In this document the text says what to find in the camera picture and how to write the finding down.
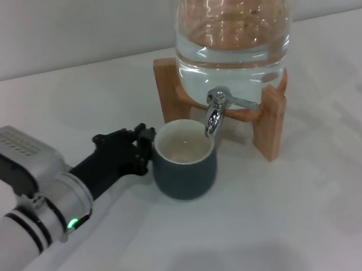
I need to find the clear glass water dispenser jar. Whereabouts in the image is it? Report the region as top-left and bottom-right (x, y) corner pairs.
(168, 0), (305, 115)

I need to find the black cup white inside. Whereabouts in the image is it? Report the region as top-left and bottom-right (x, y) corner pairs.
(147, 115), (223, 205)

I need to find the chrome faucet with lever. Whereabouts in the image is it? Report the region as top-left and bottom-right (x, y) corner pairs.
(200, 82), (262, 138)

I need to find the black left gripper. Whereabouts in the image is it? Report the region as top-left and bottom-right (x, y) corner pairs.
(65, 122), (162, 203)

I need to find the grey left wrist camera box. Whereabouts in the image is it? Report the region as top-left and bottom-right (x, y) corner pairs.
(0, 120), (70, 202)

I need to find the wooden dispenser stand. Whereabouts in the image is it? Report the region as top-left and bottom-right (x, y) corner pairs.
(152, 45), (298, 173)

